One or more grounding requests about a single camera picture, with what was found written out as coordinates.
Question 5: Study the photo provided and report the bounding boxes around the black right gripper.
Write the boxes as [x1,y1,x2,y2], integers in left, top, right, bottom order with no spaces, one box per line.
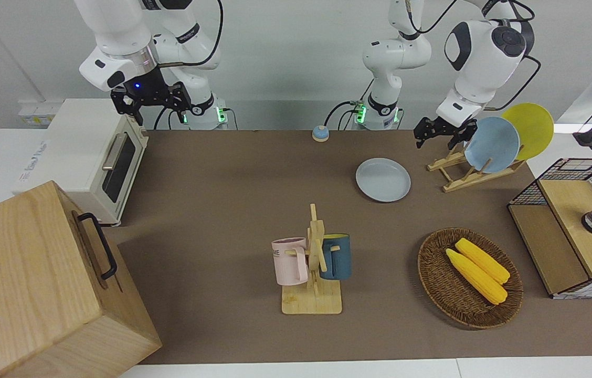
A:
[111,66,193,127]

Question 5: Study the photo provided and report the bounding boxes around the dark blue mug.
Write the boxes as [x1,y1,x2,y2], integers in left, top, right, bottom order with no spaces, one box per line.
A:
[320,234,352,281]

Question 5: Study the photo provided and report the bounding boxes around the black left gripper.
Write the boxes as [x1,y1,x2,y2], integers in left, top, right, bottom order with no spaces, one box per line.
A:
[414,117,478,152]

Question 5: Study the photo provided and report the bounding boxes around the yellow plate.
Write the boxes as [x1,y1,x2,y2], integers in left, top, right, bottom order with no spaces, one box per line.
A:
[501,103,555,161]

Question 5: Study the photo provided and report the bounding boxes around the brown table mat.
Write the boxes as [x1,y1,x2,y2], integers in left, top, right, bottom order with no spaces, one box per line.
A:
[104,129,592,365]

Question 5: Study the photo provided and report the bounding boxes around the wooden mug rack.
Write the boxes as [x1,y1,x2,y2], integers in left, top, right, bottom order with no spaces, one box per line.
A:
[281,204,343,316]

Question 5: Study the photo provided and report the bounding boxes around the blue plate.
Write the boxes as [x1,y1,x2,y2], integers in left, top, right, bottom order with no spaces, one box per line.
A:
[464,116,521,174]

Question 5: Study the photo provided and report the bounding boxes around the wooden plate rack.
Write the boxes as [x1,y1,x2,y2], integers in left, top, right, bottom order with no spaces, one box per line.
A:
[427,143,527,193]

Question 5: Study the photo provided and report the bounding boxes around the black left arm base cable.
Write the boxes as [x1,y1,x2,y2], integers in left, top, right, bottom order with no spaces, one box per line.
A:
[325,101,364,131]

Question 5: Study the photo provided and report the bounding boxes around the pink mug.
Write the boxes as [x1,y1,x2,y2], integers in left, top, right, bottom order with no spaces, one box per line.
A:
[271,237,310,287]

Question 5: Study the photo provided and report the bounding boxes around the black box handle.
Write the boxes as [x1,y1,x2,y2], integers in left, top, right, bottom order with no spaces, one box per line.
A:
[77,212,118,280]

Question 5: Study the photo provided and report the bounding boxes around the white toaster oven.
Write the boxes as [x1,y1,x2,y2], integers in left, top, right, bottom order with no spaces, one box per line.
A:
[13,98,150,227]

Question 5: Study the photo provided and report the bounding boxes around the gray plate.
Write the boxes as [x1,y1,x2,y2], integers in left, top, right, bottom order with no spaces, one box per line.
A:
[355,157,412,203]

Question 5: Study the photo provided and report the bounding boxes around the wire shelf with wooden boards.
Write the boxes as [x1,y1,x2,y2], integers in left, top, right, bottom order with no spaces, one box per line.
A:
[508,157,592,300]

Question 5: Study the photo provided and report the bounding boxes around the yellow corn cob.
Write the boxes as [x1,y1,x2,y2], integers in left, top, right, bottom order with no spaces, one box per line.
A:
[455,238,511,285]
[446,248,508,305]

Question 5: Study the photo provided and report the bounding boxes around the black right arm base cable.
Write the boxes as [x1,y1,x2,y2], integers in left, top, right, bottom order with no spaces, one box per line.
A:
[153,107,173,130]

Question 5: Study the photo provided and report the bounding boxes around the wooden box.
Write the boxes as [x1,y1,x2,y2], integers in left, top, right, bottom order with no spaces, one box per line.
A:
[0,180,163,378]

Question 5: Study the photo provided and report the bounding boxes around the white wall socket strip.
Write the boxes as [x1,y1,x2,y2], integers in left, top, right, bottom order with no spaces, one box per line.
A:
[18,100,64,127]

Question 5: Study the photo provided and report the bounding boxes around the black arm base cable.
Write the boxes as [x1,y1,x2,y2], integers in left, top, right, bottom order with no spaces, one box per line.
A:
[153,107,173,130]
[325,101,364,131]

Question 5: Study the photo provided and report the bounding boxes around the brown wicker basket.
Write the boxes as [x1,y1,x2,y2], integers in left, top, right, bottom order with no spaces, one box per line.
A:
[417,227,524,330]

